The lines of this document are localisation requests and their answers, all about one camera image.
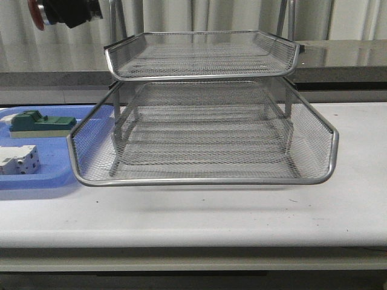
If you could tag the black gripper finger holding button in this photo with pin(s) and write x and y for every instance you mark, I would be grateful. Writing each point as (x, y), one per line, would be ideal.
(71, 13)

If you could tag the red emergency push button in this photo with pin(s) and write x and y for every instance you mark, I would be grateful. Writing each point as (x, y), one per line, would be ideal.
(35, 9)

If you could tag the silver mesh tray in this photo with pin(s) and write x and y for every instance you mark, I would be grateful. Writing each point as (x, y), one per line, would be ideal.
(313, 143)
(231, 141)
(199, 57)

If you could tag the small white part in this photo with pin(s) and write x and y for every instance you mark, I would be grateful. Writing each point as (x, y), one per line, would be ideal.
(8, 119)

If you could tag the white circuit breaker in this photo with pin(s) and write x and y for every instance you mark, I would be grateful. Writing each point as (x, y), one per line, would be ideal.
(19, 160)

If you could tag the blue plastic tray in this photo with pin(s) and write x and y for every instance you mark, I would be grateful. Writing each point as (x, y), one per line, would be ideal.
(55, 168)

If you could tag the green and beige switch block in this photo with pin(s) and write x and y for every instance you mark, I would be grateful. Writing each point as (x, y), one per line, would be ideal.
(32, 124)

